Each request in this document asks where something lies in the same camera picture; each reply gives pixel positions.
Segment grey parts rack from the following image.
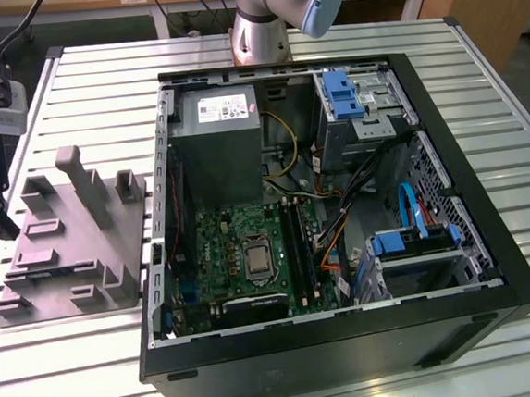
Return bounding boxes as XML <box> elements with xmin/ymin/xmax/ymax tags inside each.
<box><xmin>0</xmin><ymin>138</ymin><xmax>159</xmax><ymax>329</ymax></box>

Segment wooden desk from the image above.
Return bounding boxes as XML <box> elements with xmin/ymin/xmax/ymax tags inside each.
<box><xmin>0</xmin><ymin>0</ymin><xmax>438</xmax><ymax>56</ymax></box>

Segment grey power supply unit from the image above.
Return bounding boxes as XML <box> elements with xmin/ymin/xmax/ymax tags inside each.
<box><xmin>162</xmin><ymin>83</ymin><xmax>269</xmax><ymax>212</ymax></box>

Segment green motherboard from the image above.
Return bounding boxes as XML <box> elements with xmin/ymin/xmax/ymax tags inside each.
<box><xmin>156</xmin><ymin>192</ymin><xmax>346</xmax><ymax>331</ymax></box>

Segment blue expansion slot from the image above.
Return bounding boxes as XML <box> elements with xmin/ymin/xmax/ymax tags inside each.
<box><xmin>181</xmin><ymin>279</ymin><xmax>199</xmax><ymax>306</ymax></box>

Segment black CPU socket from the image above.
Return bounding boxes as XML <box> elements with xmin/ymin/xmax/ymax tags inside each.
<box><xmin>239</xmin><ymin>233</ymin><xmax>282</xmax><ymax>289</ymax></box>

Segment silver CPU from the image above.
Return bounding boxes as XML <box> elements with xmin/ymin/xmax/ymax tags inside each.
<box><xmin>244</xmin><ymin>245</ymin><xmax>274</xmax><ymax>275</ymax></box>

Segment black graphics card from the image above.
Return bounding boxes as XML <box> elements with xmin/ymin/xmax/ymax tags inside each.
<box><xmin>218</xmin><ymin>291</ymin><xmax>291</xmax><ymax>328</ymax></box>

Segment black open PC case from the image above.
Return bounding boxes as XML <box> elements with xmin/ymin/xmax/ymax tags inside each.
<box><xmin>112</xmin><ymin>40</ymin><xmax>530</xmax><ymax>397</ymax></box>

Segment silver metal drive cage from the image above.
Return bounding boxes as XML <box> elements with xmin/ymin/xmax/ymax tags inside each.
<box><xmin>312</xmin><ymin>62</ymin><xmax>425</xmax><ymax>172</ymax></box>

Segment hard disk in blue carrier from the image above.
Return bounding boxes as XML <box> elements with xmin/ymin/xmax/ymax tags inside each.
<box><xmin>368</xmin><ymin>221</ymin><xmax>462</xmax><ymax>265</ymax></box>

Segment silver metal disk bay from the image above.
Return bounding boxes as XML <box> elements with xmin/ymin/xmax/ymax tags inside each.
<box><xmin>364</xmin><ymin>224</ymin><xmax>483</xmax><ymax>303</ymax></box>

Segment brown wooden cabinet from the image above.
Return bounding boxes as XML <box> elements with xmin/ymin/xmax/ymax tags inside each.
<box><xmin>413</xmin><ymin>0</ymin><xmax>530</xmax><ymax>81</ymax></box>

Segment black camera cable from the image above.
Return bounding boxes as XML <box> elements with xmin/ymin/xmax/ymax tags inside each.
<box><xmin>0</xmin><ymin>0</ymin><xmax>53</xmax><ymax>74</ymax></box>

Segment yellow power wire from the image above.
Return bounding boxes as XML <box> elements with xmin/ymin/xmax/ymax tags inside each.
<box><xmin>256</xmin><ymin>106</ymin><xmax>302</xmax><ymax>181</ymax></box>

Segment black white wire bundle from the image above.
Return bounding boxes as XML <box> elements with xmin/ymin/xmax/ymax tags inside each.
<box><xmin>310</xmin><ymin>202</ymin><xmax>358</xmax><ymax>251</ymax></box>

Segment orange yellow red wires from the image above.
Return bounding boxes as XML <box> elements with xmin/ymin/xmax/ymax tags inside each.
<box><xmin>315</xmin><ymin>214</ymin><xmax>354</xmax><ymax>278</ymax></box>

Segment blue plastic drive bracket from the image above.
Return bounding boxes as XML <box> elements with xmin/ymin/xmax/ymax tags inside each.
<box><xmin>321</xmin><ymin>68</ymin><xmax>366</xmax><ymax>122</ymax></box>

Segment black flat cable bundle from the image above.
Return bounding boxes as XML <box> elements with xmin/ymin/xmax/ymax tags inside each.
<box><xmin>308</xmin><ymin>129</ymin><xmax>430</xmax><ymax>251</ymax></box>

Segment blue SATA wire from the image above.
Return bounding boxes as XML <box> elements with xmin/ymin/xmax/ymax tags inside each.
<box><xmin>397</xmin><ymin>179</ymin><xmax>432</xmax><ymax>243</ymax></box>

